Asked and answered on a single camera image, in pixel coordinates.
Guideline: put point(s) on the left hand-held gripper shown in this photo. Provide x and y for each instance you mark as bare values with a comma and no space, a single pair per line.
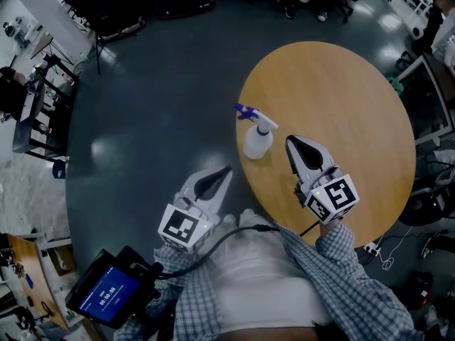
179,226

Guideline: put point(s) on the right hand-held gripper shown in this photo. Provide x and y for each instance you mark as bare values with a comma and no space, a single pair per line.
337,194

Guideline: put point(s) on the white spray bottle blue nozzle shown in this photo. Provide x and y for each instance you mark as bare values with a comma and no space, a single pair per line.
257,144

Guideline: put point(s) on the person's left forearm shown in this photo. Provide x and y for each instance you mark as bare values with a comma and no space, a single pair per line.
199,290

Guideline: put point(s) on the person's right forearm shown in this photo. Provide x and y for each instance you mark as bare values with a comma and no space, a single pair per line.
337,254

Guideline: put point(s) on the person's left shoe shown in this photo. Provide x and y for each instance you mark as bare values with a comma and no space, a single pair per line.
229,220

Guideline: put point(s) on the person's shoe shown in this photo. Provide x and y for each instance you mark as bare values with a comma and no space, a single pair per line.
249,216
229,220

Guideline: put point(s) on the person's right shoe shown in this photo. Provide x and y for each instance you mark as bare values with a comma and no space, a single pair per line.
249,216

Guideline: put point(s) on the person's legs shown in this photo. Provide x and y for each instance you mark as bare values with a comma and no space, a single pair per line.
234,236

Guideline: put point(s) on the round wooden table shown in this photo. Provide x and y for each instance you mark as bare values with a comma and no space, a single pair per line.
337,91

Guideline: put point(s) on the white power strip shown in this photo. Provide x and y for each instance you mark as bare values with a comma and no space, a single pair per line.
371,249

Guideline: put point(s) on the person's torso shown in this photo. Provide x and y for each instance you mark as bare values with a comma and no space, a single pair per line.
263,290

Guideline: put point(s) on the small green object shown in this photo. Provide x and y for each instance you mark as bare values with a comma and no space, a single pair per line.
396,84

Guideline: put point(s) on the black device blue screen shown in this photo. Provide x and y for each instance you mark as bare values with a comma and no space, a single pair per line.
106,293

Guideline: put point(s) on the dark blue stool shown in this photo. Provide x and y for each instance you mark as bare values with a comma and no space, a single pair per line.
58,169

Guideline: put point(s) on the black tripod stand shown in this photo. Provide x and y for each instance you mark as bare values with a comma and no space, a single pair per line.
98,52

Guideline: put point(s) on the small wooden workbench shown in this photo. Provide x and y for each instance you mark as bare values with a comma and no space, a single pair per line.
35,279

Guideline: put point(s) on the black open shelf rack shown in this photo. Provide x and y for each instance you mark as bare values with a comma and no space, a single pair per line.
25,130

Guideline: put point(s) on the tall black cabinet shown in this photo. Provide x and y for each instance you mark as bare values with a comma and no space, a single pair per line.
106,5

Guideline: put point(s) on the glass-top metal frame cabinet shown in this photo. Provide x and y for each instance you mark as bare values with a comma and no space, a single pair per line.
426,91

